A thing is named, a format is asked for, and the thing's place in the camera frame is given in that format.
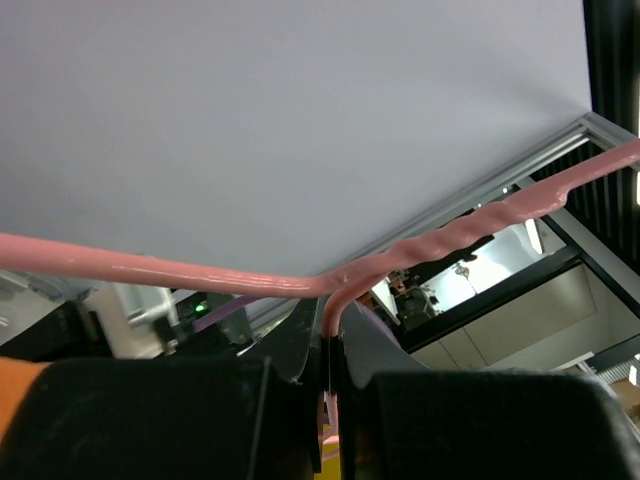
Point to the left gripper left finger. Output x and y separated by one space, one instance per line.
255 415

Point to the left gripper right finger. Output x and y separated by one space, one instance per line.
399 419

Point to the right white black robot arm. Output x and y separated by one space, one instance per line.
123 322

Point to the pink hanger with orange trousers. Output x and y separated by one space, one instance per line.
342 285

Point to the orange white trousers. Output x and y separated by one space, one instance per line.
16 377

